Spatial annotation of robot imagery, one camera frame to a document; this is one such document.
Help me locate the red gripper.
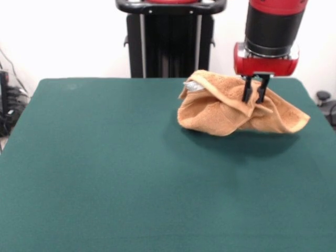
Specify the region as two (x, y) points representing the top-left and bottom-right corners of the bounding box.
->
(233, 41), (300, 103)

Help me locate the orange terry towel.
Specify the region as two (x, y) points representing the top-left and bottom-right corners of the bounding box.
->
(177, 69), (311, 137)

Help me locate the black office chair base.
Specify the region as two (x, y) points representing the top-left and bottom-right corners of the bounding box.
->
(316, 90), (336, 132)

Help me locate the dark green table cloth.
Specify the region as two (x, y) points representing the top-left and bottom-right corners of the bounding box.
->
(0, 77), (336, 252)

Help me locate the black electronics box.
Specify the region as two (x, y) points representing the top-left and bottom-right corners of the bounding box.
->
(0, 70), (9, 137)

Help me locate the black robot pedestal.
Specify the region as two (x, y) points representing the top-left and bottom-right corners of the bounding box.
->
(114, 0), (226, 79)

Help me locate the black cable bundle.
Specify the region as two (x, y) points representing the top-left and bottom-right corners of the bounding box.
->
(5, 86), (31, 124)

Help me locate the grey cable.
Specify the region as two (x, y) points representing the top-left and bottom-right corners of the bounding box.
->
(0, 47), (28, 94)

